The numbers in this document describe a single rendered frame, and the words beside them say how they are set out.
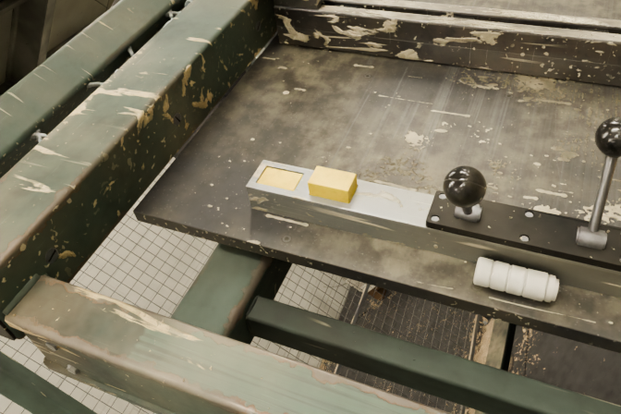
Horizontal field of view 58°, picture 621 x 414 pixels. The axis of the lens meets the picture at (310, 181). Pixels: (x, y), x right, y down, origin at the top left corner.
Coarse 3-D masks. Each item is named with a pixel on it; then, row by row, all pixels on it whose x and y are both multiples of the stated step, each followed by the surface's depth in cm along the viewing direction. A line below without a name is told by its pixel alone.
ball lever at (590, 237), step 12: (612, 120) 52; (600, 132) 52; (612, 132) 51; (600, 144) 53; (612, 144) 52; (612, 156) 53; (612, 168) 53; (600, 180) 54; (600, 192) 54; (600, 204) 54; (600, 216) 55; (588, 228) 56; (576, 240) 56; (588, 240) 55; (600, 240) 55
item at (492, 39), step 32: (288, 0) 92; (320, 0) 91; (352, 0) 92; (384, 0) 90; (288, 32) 96; (320, 32) 93; (352, 32) 91; (384, 32) 88; (416, 32) 86; (448, 32) 84; (480, 32) 82; (512, 32) 80; (544, 32) 79; (576, 32) 78; (608, 32) 78; (448, 64) 88; (480, 64) 86; (512, 64) 84; (544, 64) 82; (576, 64) 80; (608, 64) 78
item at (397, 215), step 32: (256, 192) 68; (288, 192) 67; (384, 192) 65; (416, 192) 64; (320, 224) 67; (352, 224) 65; (384, 224) 63; (416, 224) 61; (480, 256) 60; (512, 256) 58; (544, 256) 56; (608, 288) 56
